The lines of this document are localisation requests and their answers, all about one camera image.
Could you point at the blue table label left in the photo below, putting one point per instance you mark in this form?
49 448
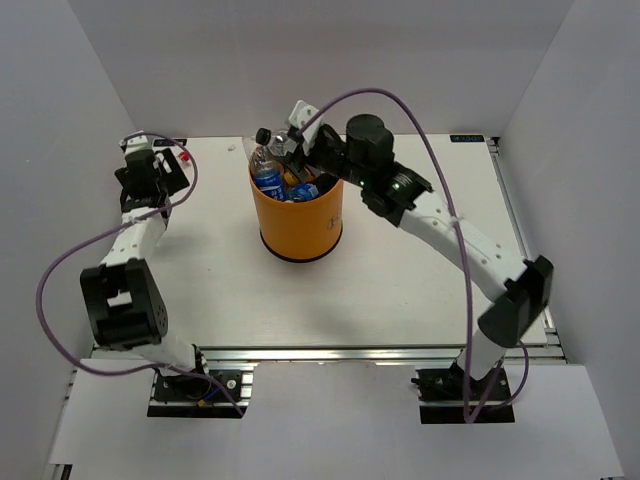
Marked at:
162 142

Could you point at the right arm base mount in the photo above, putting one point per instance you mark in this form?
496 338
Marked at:
441 402

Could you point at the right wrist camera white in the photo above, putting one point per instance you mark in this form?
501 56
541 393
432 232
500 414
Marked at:
304 122

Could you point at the orange cylindrical bin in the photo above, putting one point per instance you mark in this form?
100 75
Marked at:
300 232

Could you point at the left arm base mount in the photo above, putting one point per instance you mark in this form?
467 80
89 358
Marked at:
184 397

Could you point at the small orange juice bottle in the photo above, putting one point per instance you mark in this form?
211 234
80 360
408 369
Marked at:
292 179

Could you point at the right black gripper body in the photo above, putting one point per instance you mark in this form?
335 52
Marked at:
325 155

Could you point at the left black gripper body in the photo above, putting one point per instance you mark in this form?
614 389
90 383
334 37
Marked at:
174 181

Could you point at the clear pepsi bottle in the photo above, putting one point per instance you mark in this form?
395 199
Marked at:
270 144

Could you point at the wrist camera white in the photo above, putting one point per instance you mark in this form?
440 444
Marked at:
136 143
304 122

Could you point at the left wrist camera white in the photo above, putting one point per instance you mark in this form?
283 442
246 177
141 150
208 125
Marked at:
136 143

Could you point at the water bottle blue label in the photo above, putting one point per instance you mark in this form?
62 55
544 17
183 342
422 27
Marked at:
303 193

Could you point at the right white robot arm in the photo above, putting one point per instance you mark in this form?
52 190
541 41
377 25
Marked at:
517 288

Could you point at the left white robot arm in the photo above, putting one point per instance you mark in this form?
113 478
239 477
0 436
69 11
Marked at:
124 304

